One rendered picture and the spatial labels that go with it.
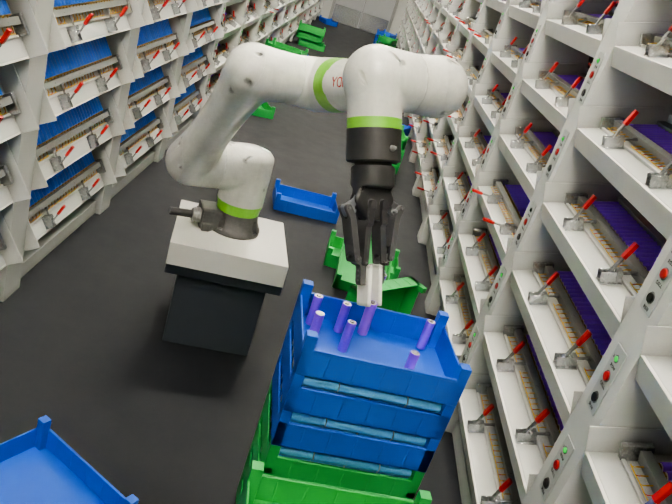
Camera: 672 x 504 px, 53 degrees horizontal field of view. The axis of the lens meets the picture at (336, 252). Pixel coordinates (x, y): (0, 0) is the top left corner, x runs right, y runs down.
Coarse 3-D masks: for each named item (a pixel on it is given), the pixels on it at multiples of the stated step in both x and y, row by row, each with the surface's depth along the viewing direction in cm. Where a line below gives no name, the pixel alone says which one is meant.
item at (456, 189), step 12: (444, 168) 309; (456, 168) 308; (444, 180) 305; (456, 180) 292; (468, 180) 301; (444, 192) 303; (456, 192) 290; (468, 192) 266; (456, 204) 269; (456, 216) 254
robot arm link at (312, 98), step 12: (312, 60) 150; (324, 60) 147; (336, 60) 144; (312, 72) 147; (324, 72) 143; (312, 84) 147; (300, 96) 150; (312, 96) 148; (324, 96) 144; (312, 108) 153; (324, 108) 149
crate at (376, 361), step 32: (384, 320) 136; (416, 320) 136; (320, 352) 114; (352, 352) 127; (384, 352) 130; (448, 352) 130; (352, 384) 118; (384, 384) 118; (416, 384) 119; (448, 384) 119
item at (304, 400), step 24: (288, 336) 132; (288, 360) 125; (288, 384) 119; (288, 408) 119; (312, 408) 119; (336, 408) 120; (360, 408) 120; (384, 408) 121; (408, 408) 121; (408, 432) 123; (432, 432) 124
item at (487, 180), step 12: (480, 180) 238; (492, 180) 237; (504, 180) 235; (516, 180) 237; (492, 192) 232; (480, 204) 232; (492, 204) 221; (492, 216) 210; (492, 228) 206; (504, 240) 193; (504, 252) 186
